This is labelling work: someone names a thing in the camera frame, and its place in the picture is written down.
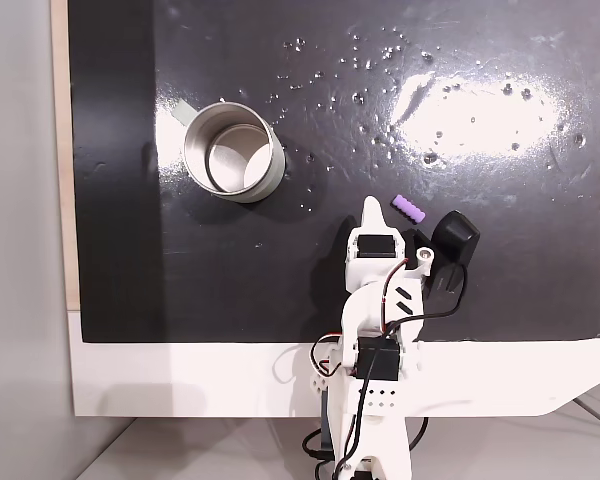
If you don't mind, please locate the stainless steel cup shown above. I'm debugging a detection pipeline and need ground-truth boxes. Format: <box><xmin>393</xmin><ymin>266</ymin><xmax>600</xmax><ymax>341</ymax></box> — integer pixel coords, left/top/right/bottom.
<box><xmin>172</xmin><ymin>98</ymin><xmax>288</xmax><ymax>204</ymax></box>

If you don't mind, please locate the purple ribbed pen grip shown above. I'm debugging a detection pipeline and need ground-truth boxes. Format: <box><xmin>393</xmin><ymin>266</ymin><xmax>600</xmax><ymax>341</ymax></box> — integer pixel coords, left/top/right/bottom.
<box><xmin>390</xmin><ymin>194</ymin><xmax>428</xmax><ymax>223</ymax></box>

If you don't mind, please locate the black glossy table mat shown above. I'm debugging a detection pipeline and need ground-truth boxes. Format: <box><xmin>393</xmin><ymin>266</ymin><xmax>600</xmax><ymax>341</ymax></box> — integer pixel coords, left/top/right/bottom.
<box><xmin>67</xmin><ymin>0</ymin><xmax>600</xmax><ymax>346</ymax></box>

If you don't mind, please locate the light wooden board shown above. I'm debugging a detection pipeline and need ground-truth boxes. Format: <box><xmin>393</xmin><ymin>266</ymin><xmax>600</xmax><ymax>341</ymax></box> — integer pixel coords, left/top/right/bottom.
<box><xmin>49</xmin><ymin>0</ymin><xmax>84</xmax><ymax>314</ymax></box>

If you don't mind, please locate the black oval camera box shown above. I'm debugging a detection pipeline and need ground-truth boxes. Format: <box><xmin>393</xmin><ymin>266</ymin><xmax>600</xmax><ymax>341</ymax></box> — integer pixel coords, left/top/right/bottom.
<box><xmin>404</xmin><ymin>209</ymin><xmax>483</xmax><ymax>307</ymax></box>

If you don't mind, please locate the black camera cable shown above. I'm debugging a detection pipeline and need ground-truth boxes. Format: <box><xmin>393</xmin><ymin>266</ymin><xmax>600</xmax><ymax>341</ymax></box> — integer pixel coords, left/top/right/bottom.
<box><xmin>340</xmin><ymin>264</ymin><xmax>470</xmax><ymax>464</ymax></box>

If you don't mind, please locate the red white servo cable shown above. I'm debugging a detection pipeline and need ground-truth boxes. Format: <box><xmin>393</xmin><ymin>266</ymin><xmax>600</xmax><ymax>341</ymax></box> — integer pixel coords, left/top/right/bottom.
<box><xmin>308</xmin><ymin>333</ymin><xmax>345</xmax><ymax>378</ymax></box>

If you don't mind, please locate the black power cable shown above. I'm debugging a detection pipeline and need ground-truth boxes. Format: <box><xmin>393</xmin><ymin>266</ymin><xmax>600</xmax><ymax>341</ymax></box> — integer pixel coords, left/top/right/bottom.
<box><xmin>301</xmin><ymin>415</ymin><xmax>431</xmax><ymax>480</ymax></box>

